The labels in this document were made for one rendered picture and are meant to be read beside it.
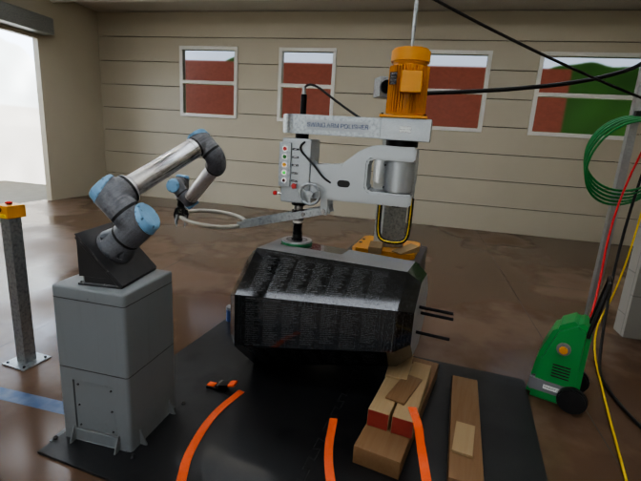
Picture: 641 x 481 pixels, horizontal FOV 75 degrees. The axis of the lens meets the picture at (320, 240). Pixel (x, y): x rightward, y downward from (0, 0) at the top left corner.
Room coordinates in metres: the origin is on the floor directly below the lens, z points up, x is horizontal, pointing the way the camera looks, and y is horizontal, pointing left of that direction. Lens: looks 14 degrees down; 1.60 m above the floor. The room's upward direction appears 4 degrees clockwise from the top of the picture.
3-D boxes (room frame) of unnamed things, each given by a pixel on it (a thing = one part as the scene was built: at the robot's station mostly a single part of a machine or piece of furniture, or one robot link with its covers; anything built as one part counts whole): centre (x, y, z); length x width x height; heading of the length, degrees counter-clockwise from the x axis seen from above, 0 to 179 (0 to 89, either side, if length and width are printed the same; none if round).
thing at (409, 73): (2.71, -0.47, 1.94); 0.31 x 0.28 x 0.40; 166
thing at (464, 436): (1.92, -0.82, 0.11); 0.25 x 0.10 x 0.01; 158
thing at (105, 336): (2.02, 1.03, 0.43); 0.50 x 0.50 x 0.85; 77
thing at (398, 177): (2.73, -0.47, 1.39); 0.19 x 0.19 x 0.20
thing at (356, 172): (2.78, -0.21, 1.35); 0.74 x 0.23 x 0.49; 76
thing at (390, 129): (2.80, -0.17, 1.66); 0.96 x 0.25 x 0.17; 76
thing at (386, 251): (3.37, -0.55, 0.76); 0.49 x 0.49 x 0.05; 72
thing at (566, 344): (2.55, -1.65, 0.43); 0.35 x 0.35 x 0.87; 57
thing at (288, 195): (2.87, 0.09, 1.36); 0.36 x 0.22 x 0.45; 76
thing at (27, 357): (2.57, 1.95, 0.54); 0.20 x 0.20 x 1.09; 72
